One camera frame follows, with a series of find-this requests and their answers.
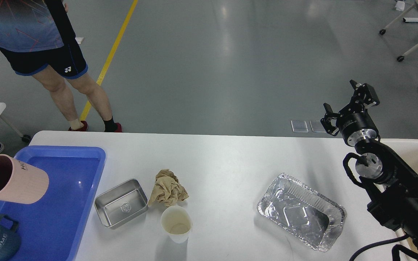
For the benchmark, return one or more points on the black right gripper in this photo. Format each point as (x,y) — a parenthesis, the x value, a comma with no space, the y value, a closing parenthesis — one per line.
(356,126)

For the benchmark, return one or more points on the aluminium foil tray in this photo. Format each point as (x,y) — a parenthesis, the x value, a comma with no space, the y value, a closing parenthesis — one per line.
(311,217)

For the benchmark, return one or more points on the brown paper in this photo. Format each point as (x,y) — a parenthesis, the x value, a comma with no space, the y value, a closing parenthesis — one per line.
(167,189)

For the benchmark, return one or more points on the stainless steel rectangular container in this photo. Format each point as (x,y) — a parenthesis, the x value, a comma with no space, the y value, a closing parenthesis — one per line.
(121,204)

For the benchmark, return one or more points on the pink mug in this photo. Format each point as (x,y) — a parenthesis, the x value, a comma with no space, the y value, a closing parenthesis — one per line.
(21,182)

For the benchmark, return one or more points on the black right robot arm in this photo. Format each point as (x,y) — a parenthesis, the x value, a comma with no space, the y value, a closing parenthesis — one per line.
(389,181)

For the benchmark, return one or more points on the floor plate right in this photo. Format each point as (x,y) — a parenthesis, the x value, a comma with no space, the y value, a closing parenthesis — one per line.
(317,126)

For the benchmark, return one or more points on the floor plate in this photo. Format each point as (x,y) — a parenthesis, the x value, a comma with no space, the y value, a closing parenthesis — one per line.
(317,126)
(299,126)

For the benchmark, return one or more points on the floor plate left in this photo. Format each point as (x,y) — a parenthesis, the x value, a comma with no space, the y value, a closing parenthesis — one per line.
(299,126)

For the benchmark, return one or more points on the white paper cup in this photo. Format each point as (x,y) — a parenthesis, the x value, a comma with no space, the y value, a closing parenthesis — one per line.
(177,223)

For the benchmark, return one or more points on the blue plastic tray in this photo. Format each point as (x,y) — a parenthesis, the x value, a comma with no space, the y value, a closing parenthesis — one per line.
(52,228)

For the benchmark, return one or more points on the person in patterned shirt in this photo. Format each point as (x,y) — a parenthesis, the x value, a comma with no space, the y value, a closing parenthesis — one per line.
(38,40)

